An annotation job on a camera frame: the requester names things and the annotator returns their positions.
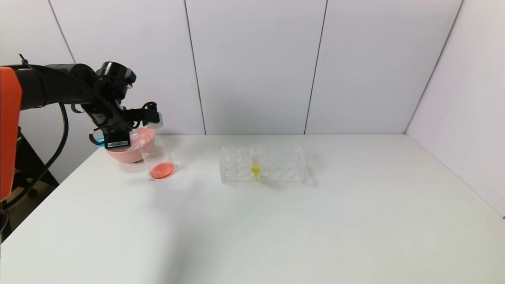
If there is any blue pigment test tube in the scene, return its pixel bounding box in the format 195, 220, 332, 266
95, 127, 156, 153

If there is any yellow pigment test tube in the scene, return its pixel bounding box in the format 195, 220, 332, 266
249, 144, 262, 178

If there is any clear acrylic test tube rack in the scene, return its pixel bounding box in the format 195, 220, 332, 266
220, 145, 315, 185

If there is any clear glass beaker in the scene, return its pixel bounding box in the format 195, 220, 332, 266
138, 136, 177, 181

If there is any pink plastic bowl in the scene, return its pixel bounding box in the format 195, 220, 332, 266
103, 127, 156, 164

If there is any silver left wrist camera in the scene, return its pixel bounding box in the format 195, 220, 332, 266
144, 112, 164, 129

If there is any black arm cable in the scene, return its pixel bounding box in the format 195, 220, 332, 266
3, 102, 69, 209

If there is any black chair frame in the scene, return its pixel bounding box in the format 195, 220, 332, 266
8, 128, 60, 230

